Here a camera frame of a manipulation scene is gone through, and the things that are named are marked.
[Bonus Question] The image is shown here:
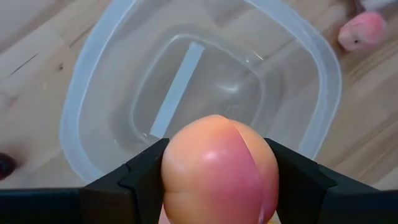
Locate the dark red date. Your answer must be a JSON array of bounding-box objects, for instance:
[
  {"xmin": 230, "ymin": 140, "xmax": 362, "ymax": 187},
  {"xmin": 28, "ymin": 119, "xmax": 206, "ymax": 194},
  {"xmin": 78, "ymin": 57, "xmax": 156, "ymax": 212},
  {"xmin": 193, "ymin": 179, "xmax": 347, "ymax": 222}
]
[{"xmin": 0, "ymin": 152, "xmax": 17, "ymax": 181}]

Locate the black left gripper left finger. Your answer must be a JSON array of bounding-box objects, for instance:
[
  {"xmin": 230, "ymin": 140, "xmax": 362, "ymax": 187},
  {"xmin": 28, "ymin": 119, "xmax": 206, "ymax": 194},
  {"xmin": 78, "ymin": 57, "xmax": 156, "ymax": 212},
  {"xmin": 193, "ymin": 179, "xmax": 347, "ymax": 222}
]
[{"xmin": 0, "ymin": 138, "xmax": 170, "ymax": 224}]

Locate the clear plastic tupperware container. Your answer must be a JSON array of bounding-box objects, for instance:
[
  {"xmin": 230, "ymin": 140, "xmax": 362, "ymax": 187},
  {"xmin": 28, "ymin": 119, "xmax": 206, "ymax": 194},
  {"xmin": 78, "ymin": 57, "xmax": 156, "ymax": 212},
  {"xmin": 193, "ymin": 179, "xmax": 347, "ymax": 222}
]
[{"xmin": 59, "ymin": 0, "xmax": 343, "ymax": 184}]

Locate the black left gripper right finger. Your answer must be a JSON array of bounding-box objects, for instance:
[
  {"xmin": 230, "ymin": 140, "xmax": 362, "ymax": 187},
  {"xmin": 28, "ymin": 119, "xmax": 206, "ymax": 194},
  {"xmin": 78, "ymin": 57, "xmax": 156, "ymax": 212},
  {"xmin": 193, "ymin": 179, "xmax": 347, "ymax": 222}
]
[{"xmin": 264, "ymin": 138, "xmax": 398, "ymax": 224}]

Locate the toy peach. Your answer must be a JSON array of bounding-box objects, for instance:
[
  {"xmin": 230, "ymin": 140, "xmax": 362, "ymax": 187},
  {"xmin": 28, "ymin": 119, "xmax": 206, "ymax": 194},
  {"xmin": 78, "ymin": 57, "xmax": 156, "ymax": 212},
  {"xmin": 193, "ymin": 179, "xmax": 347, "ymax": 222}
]
[{"xmin": 160, "ymin": 114, "xmax": 280, "ymax": 224}]

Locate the small pink toy fruit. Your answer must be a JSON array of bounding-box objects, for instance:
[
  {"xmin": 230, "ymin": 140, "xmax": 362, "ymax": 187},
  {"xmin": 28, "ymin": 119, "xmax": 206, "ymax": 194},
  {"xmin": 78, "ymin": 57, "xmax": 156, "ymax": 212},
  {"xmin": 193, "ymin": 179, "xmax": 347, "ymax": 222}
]
[{"xmin": 337, "ymin": 11, "xmax": 388, "ymax": 52}]

